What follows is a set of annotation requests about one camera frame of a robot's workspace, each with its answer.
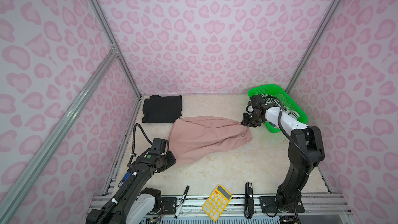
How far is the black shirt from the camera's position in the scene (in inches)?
41.6

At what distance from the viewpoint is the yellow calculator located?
72 centimetres

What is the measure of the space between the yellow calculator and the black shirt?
0.50 m
